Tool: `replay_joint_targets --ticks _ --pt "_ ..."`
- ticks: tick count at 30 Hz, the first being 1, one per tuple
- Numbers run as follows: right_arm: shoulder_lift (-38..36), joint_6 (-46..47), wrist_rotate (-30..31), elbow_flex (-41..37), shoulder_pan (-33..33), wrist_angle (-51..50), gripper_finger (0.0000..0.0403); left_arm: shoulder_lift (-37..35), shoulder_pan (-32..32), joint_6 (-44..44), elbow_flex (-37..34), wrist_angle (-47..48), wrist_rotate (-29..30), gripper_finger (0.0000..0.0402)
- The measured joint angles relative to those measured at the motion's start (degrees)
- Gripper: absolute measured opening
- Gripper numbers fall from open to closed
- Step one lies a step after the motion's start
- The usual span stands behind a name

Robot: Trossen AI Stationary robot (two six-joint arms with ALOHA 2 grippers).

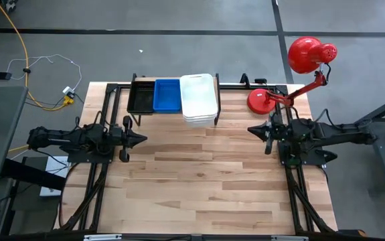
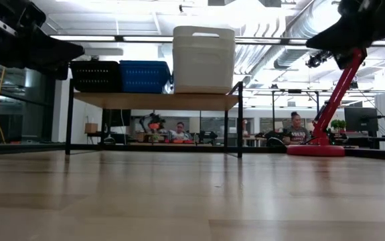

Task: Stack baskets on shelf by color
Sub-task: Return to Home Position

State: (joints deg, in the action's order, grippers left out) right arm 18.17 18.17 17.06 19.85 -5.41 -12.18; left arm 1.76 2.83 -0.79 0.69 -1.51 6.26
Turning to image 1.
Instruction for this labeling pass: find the yellow cable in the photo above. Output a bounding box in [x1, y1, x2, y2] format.
[0, 0, 76, 111]

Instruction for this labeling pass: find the white cable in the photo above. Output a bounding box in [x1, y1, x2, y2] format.
[6, 53, 83, 92]

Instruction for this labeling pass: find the black slotted plastic basket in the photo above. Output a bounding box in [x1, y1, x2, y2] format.
[127, 81, 156, 113]
[127, 106, 155, 115]

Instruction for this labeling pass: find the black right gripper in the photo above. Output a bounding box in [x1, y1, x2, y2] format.
[247, 120, 292, 155]

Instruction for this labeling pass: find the silver metal bracket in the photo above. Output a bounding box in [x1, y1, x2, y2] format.
[271, 235, 309, 241]
[83, 234, 123, 241]

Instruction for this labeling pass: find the white plastic bin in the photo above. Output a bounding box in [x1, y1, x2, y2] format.
[179, 73, 219, 118]
[182, 115, 218, 129]

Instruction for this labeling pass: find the red desk lamp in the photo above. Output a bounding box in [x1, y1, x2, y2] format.
[246, 35, 339, 116]

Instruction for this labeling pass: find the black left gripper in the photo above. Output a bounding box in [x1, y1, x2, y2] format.
[110, 115, 148, 163]

